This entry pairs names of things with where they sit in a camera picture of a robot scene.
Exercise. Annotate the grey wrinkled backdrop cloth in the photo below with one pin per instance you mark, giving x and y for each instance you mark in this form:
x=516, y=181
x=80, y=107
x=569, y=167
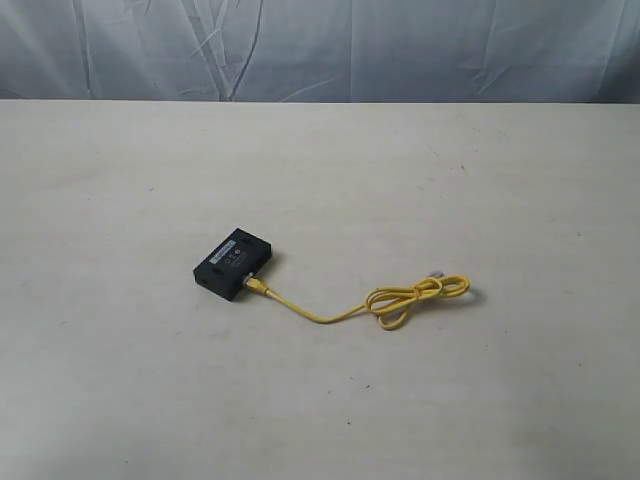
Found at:
x=321, y=51

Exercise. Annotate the black network switch box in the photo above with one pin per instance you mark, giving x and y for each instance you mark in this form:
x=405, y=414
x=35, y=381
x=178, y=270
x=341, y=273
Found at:
x=225, y=270

